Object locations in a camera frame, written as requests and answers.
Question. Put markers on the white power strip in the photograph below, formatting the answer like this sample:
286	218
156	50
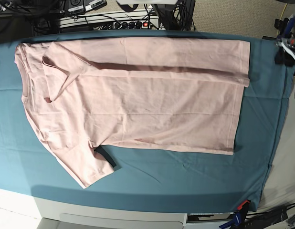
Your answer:
115	20

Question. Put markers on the teal table cloth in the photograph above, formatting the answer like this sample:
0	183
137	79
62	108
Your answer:
154	180

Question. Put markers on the orange blue clamp bottom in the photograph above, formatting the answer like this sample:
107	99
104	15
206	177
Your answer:
238	217

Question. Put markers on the blue clamp upper right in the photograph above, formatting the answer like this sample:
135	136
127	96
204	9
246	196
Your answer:
284	27

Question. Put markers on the pink T-shirt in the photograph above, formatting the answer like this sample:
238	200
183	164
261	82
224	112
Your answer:
172	94

